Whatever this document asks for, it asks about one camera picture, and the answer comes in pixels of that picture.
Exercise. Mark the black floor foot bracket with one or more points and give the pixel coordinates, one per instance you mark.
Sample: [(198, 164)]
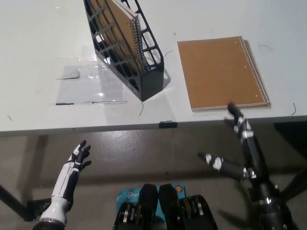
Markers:
[(38, 208)]

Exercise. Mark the clear plastic sheet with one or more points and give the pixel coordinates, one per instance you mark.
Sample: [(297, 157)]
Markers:
[(105, 79)]

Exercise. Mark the grey tape patch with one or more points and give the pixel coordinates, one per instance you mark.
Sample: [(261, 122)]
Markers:
[(69, 72)]

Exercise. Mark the black table edge clip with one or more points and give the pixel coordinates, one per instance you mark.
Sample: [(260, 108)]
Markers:
[(168, 124)]

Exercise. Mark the brown spiral notebook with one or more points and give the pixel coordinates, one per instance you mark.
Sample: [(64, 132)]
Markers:
[(220, 72), (124, 28)]

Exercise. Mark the teal cardboard box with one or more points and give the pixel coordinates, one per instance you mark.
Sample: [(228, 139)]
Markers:
[(128, 194)]

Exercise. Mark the black plastic lattice book holder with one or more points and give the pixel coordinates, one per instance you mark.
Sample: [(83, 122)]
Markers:
[(152, 82)]

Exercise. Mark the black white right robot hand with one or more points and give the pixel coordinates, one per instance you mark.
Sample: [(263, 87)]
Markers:
[(254, 155)]

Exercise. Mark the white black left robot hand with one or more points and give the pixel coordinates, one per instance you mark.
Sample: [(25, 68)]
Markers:
[(62, 189)]

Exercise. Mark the black slanted table leg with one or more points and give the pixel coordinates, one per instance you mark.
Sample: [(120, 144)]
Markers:
[(296, 182), (12, 200)]

